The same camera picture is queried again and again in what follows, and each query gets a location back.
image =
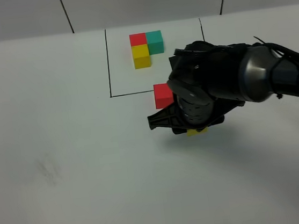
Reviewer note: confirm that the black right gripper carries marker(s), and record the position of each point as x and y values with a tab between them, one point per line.
205	84

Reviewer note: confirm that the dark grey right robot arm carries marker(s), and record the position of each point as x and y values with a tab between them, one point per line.
267	69

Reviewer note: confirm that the yellow template block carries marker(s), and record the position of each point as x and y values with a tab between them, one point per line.
141	56

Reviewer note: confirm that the green template block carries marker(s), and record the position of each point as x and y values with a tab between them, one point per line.
155	42

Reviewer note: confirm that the red template block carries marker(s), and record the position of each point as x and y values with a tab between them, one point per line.
138	39

